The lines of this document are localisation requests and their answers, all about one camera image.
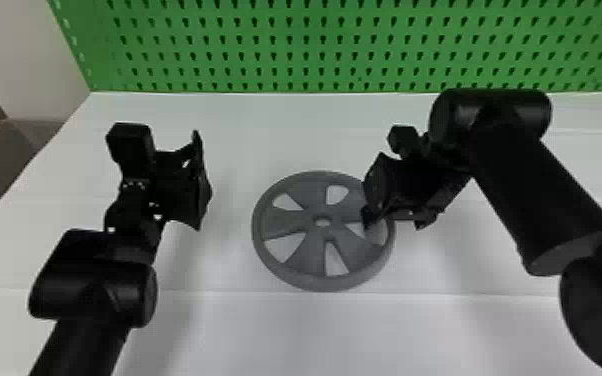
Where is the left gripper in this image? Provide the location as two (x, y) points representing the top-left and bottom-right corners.
(149, 129), (214, 233)

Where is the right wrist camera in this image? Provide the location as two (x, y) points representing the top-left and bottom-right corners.
(386, 124), (425, 160)

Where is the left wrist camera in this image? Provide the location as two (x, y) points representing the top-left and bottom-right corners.
(104, 121), (157, 181)

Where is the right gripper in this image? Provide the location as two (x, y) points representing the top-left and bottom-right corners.
(360, 148), (473, 231)

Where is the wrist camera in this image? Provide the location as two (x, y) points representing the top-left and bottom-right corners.
(386, 124), (425, 160)
(104, 121), (157, 181)

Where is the grey wheel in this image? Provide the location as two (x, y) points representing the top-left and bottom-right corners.
(250, 169), (397, 294)

